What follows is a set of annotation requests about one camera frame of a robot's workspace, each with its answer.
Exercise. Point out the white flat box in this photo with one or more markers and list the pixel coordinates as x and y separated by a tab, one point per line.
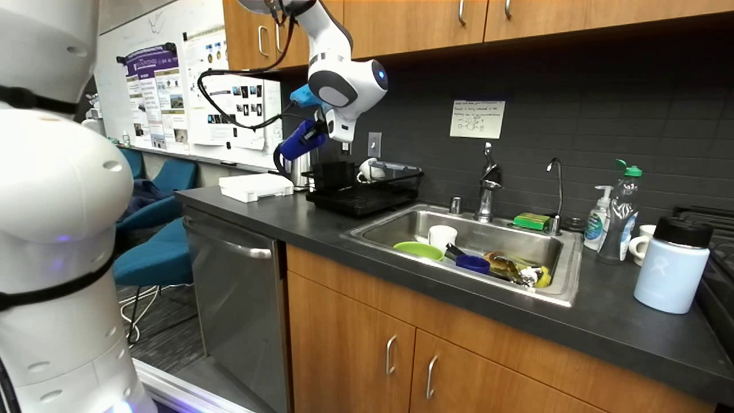
254	187

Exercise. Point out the dish soap bottle green cap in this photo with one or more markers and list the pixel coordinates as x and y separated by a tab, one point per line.
625	218

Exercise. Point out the purple header poster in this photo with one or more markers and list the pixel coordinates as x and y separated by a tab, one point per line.
152	93

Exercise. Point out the green sponge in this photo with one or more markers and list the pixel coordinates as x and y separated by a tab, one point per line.
530	222

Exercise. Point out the white wall outlet plate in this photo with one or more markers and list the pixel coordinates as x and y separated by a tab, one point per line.
374	146

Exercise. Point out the white cup in sink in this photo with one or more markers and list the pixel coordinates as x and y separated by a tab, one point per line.
441	237

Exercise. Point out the white paper wall sign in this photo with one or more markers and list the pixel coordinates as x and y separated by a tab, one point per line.
477	121

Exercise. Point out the wide wooden lower cabinet door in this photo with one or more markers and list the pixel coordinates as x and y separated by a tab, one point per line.
344	346

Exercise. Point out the light blue tumbler black lid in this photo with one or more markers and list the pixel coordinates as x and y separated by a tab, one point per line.
671	276

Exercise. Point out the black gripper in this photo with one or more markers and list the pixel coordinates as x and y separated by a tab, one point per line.
321	129

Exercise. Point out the chrome sink faucet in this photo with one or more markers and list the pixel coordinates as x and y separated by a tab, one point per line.
486	192

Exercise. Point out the stainless steel sink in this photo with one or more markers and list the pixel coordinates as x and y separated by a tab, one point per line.
473	231

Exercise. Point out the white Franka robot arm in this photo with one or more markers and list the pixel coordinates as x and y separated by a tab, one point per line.
52	198

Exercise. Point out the poster with dark photos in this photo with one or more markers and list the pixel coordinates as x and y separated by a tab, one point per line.
236	107

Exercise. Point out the white whiteboard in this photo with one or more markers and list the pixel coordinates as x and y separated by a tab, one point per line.
168	19

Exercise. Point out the clear soap pump dispenser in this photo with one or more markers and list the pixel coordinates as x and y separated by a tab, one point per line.
596	226

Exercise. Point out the blue plastic cup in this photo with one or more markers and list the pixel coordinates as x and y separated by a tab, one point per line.
293	144

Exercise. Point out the thin gooseneck tap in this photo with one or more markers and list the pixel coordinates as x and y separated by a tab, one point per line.
557	192

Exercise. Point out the blue utensil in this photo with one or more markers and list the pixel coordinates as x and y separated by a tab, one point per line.
470	263

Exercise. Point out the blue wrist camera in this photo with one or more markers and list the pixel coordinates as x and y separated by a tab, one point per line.
304	97

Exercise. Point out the wooden upper cabinets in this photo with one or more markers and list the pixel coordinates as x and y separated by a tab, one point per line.
535	19

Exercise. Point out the steel carafe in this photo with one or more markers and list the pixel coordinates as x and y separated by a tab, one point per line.
301	176

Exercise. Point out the small white mug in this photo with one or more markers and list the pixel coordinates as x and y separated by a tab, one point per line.
641	247

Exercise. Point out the green plate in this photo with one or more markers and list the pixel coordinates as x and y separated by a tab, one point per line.
416	251

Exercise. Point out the narrow wooden lower cabinet door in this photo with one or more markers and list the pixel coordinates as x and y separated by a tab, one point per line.
489	382

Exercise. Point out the yellow dish items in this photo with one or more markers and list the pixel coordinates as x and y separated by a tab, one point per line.
519	272

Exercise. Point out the teal upholstered chair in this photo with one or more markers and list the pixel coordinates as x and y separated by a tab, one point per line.
157	255
173	179

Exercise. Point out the stainless steel dishwasher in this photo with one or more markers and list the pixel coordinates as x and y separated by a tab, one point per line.
242	307

